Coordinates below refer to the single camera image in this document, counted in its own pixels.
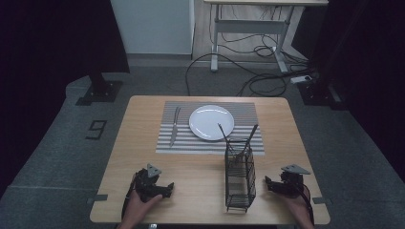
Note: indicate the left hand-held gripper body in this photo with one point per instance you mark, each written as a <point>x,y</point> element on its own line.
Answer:
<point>144,186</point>

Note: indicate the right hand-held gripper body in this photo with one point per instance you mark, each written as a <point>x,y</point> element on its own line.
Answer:
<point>291,183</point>

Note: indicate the person's left hand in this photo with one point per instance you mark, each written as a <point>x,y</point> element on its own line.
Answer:
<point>137,210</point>

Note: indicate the person's right hand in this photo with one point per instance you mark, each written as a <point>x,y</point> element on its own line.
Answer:
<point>297,208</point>

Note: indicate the grey tape piece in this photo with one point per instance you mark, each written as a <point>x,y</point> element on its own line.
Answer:
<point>322,200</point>
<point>98,198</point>

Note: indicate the grey striped placemat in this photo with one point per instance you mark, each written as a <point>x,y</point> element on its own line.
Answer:
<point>178,146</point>

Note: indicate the silver fork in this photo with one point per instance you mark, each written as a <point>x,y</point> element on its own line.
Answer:
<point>174,129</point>

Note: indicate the white round plate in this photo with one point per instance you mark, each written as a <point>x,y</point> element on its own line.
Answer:
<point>207,122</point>

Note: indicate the black stand base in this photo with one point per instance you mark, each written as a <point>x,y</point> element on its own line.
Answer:
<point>102,90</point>
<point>318,93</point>

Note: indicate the white power strip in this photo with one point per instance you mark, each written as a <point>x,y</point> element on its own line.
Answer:
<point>301,79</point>

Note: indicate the black curtain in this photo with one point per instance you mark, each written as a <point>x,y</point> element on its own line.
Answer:
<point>47,63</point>
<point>366,63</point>

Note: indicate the white cabinet panel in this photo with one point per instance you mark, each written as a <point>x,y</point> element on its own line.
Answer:
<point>153,25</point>

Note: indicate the white metal-frame desk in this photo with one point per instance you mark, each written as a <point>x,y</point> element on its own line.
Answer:
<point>251,27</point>

